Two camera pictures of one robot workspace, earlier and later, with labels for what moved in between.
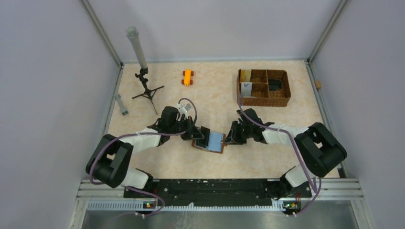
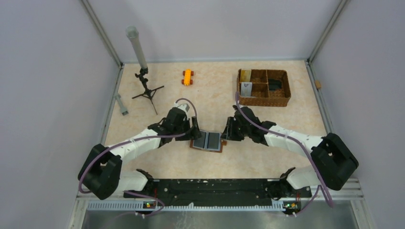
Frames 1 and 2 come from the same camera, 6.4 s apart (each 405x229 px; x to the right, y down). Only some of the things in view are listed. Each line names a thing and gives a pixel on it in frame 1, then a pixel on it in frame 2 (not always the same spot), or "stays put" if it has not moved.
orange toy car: x=187 y=74 stays put
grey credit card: x=203 y=142 -> x=213 y=140
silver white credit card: x=246 y=89 stays put
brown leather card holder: x=216 y=142 stays put
